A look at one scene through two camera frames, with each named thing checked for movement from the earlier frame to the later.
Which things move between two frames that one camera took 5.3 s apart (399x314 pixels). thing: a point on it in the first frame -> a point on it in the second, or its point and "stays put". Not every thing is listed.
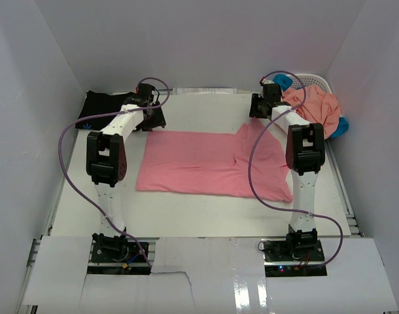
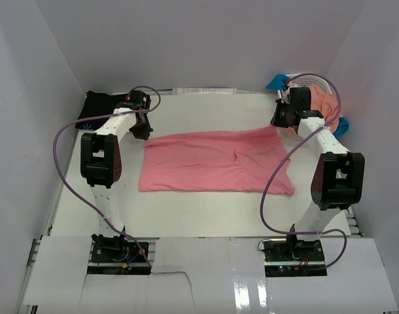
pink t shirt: (215, 164) stays put
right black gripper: (256, 99) -> (276, 122)
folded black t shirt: (101, 103) stays put
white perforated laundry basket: (309, 79) stays put
